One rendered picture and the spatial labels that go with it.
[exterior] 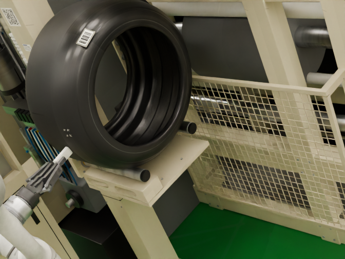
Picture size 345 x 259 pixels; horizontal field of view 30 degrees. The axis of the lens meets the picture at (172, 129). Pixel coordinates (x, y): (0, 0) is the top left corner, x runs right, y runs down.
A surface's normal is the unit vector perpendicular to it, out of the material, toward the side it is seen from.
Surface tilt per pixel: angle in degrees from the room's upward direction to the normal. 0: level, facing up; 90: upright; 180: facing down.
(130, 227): 90
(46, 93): 62
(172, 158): 0
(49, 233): 90
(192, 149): 0
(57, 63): 43
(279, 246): 0
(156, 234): 90
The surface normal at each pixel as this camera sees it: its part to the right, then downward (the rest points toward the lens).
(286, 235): -0.36, -0.78
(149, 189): 0.70, 0.14
